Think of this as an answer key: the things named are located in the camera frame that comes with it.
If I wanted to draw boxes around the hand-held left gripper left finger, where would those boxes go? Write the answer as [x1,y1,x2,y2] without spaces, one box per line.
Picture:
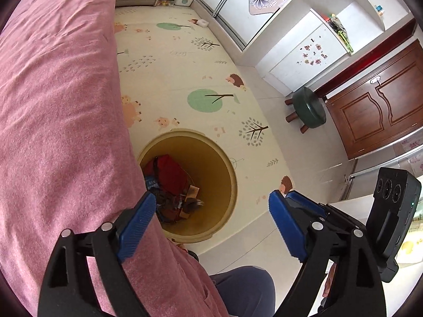
[37,192,157,317]

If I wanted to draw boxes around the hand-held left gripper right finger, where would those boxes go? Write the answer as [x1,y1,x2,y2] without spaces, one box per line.
[268,190,387,317]

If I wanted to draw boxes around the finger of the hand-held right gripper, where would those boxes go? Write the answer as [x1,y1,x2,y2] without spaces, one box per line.
[285,191,375,238]

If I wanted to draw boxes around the yellow trash bin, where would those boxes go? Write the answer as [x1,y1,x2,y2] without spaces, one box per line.
[137,129,238,243]

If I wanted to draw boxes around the dark crumpled wrapper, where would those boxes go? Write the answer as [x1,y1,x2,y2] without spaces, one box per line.
[155,192,205,222]

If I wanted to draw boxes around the blue packet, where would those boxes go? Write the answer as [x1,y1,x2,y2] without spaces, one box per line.
[145,176,162,195]

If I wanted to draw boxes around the red bag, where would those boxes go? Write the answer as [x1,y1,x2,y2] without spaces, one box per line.
[145,155,192,202]

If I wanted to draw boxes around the person's leg grey pants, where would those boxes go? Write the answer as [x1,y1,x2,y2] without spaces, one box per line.
[208,266,276,317]

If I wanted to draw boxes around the brown wooden door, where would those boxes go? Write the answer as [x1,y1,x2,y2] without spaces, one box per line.
[312,16,423,159]

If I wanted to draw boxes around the green round stool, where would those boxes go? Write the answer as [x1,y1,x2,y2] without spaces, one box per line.
[285,87,328,134]

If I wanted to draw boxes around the white cabinet with stickers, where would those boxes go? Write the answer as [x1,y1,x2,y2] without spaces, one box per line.
[258,10,357,93]

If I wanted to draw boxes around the bed with pink sheet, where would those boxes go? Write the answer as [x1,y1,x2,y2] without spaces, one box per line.
[0,0,232,317]

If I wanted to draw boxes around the cream printed play mat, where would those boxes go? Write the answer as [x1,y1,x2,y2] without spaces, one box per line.
[114,5,295,241]

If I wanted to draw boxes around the white sliding wardrobe doors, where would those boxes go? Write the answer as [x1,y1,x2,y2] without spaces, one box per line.
[193,0,314,50]

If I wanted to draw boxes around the white wall shelf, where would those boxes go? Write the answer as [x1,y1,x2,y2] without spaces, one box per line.
[314,0,417,34]

